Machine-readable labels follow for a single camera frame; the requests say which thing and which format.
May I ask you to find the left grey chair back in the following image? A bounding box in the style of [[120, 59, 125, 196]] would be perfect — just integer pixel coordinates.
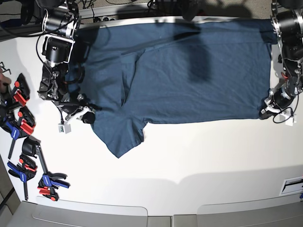
[[8, 196, 171, 227]]

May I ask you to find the aluminium frame rail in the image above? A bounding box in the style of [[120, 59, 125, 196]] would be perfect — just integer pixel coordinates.
[[79, 6, 119, 20]]

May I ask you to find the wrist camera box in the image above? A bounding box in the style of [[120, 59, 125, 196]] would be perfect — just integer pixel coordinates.
[[58, 122, 71, 134], [279, 113, 296, 127]]

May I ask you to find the grey chair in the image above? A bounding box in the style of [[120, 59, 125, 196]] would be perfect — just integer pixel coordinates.
[[8, 196, 171, 227], [172, 195, 303, 227]]

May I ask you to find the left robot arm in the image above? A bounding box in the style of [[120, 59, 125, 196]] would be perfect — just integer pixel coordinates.
[[259, 0, 303, 121]]

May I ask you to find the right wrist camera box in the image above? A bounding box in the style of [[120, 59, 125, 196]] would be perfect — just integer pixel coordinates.
[[58, 122, 71, 134]]

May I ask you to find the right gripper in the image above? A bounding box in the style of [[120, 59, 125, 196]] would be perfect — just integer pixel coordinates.
[[53, 93, 102, 124]]

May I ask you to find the long black bar clamp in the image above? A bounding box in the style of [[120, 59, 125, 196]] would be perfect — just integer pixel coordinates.
[[22, 137, 70, 201]]

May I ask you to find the top blue red bar clamp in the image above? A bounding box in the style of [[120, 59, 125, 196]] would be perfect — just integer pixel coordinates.
[[0, 73, 30, 111]]

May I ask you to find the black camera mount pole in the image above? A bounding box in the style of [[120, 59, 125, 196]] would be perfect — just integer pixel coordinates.
[[180, 0, 204, 21]]

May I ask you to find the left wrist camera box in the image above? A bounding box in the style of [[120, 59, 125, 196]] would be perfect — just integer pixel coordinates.
[[279, 113, 296, 127]]

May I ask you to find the dark blue T-shirt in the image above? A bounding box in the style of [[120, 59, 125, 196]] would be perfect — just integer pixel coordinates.
[[66, 19, 276, 157]]

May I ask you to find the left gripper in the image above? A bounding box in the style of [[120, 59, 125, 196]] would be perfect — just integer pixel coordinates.
[[259, 82, 303, 120]]

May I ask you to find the silver metal hook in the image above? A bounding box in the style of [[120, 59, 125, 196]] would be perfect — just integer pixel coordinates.
[[0, 61, 11, 76]]

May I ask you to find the blue red bar clamp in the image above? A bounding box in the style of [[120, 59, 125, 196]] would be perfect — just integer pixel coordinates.
[[0, 106, 36, 159], [7, 153, 37, 201], [0, 73, 30, 111]]

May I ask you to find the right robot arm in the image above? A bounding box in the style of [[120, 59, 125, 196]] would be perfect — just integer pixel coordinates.
[[37, 0, 96, 124]]

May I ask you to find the right grey chair back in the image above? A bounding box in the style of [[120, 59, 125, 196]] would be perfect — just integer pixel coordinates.
[[172, 195, 303, 227]]

